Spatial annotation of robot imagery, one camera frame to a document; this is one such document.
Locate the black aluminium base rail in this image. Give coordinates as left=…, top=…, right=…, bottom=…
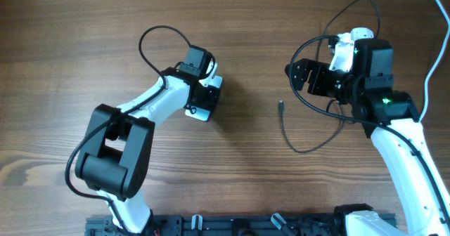
left=84, top=213, right=397, bottom=236

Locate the light blue smartphone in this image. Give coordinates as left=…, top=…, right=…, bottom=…
left=185, top=61, right=223, bottom=122

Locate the white USB charger plug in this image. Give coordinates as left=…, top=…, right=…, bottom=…
left=329, top=27, right=374, bottom=72

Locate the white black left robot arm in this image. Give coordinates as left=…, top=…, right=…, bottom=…
left=65, top=63, right=223, bottom=235

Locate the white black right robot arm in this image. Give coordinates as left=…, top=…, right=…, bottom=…
left=285, top=37, right=449, bottom=235

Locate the white power strip cord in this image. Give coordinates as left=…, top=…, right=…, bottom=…
left=402, top=0, right=450, bottom=122

